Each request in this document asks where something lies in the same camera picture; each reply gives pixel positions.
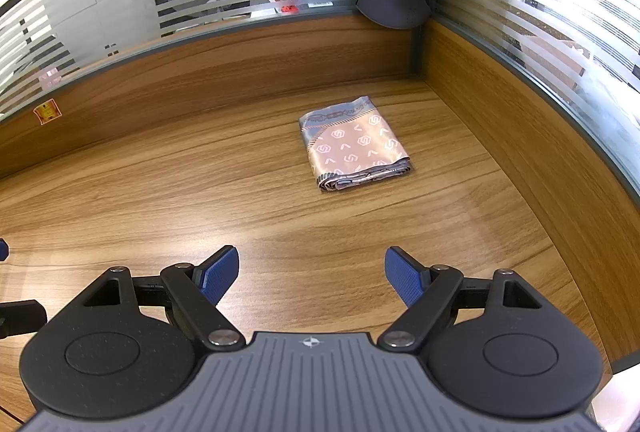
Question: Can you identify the red yellow sticker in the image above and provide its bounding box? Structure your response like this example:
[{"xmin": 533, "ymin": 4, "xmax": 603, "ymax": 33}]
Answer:
[{"xmin": 33, "ymin": 99, "xmax": 62, "ymax": 123}]

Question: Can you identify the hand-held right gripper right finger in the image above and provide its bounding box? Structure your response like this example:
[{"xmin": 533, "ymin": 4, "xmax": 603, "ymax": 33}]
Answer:
[{"xmin": 377, "ymin": 246, "xmax": 543, "ymax": 353}]

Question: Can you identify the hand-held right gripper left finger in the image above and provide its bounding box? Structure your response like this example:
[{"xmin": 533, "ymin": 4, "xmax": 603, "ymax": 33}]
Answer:
[{"xmin": 82, "ymin": 246, "xmax": 246, "ymax": 353}]

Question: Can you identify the pink grey patterned silk scarf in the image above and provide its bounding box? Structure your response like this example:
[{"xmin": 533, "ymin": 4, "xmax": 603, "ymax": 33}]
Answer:
[{"xmin": 298, "ymin": 96, "xmax": 414, "ymax": 194}]

